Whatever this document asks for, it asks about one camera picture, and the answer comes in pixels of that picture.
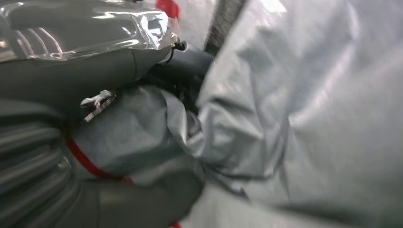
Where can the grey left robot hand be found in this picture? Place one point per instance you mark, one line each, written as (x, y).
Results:
(78, 63)

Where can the grey printed plastic mailer package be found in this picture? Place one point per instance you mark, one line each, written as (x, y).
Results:
(299, 110)

